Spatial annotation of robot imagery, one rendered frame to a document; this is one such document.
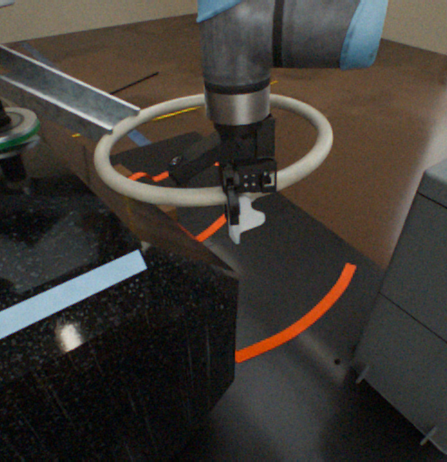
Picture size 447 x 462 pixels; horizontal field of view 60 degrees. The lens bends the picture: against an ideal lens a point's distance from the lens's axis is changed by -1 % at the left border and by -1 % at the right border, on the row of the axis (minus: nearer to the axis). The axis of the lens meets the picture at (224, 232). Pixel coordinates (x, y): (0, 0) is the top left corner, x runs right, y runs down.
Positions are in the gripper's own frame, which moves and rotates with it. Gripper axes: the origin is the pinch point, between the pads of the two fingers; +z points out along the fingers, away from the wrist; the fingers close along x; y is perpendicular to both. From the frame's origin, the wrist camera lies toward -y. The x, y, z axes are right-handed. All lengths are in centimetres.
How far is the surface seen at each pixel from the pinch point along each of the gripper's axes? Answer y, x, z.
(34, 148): -44, 45, 1
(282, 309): 26, 52, 88
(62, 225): -31.6, 11.5, 2.8
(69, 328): -29.2, -8.8, 9.8
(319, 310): 41, 48, 88
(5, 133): -51, 49, -2
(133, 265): -18.1, 0.9, 6.4
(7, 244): -40.9, 7.0, 2.4
